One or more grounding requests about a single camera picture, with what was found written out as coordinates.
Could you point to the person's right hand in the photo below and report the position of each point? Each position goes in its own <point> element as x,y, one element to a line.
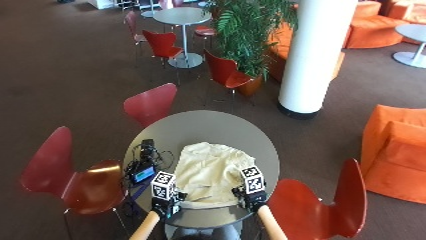
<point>253,200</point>

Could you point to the person's left hand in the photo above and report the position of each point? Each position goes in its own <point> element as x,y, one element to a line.
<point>168,207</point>

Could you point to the white marker cube right glove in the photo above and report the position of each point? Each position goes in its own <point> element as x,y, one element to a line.
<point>253,180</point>

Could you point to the white marker cube glove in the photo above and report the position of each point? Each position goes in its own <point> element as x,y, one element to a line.
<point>163,185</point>
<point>253,180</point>

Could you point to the white marker cube left glove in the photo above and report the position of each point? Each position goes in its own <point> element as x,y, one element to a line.
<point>163,185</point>

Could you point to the cream cloth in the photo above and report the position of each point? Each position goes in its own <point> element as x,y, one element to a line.
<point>208,171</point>

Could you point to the black device with blue screen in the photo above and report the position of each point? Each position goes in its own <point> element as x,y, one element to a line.
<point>143,173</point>

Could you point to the the person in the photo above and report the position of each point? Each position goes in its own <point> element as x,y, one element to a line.
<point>207,232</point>

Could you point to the glossy red wooden chair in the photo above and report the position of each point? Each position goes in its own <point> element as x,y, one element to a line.
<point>317,208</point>

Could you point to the dark red wooden chair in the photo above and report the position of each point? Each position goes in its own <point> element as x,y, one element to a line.
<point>67,181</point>

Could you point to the red chair with rounded back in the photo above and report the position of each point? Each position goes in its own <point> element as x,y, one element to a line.
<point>149,104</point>

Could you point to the orange plant pot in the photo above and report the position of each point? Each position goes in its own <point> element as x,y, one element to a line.
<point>250,86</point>

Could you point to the red chair beside plant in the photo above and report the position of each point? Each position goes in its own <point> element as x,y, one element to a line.
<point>224,73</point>

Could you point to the orange armchair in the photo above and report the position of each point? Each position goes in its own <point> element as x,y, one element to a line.
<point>397,156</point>

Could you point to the orange sofa behind pillar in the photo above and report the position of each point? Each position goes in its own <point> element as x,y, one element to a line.
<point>278,50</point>

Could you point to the white round pillar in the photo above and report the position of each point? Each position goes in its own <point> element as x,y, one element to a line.
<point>317,53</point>

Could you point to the bright red chair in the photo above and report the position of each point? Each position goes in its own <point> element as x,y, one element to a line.
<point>160,44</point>

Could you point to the green palm plant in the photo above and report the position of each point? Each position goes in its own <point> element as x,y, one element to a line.
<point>248,31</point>

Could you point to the red chair behind table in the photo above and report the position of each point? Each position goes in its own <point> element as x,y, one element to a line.
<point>205,31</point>

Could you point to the pale red chair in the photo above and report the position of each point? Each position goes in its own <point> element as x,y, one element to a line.
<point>132,25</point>

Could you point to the small grey round table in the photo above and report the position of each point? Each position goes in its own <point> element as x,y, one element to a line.
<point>148,14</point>

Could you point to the orange curved sofa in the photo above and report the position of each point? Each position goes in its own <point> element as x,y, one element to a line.
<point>373,30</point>

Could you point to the white cabinet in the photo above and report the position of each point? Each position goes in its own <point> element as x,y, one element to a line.
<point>101,3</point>

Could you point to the grey round table white base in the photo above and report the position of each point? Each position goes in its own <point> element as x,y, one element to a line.
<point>413,33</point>

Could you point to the black camera device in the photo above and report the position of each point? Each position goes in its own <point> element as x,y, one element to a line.
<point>147,148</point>

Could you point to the round grey pedestal table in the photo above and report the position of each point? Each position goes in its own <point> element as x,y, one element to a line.
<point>183,16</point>

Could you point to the orange sofa by wall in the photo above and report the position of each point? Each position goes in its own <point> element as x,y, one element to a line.
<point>410,11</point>

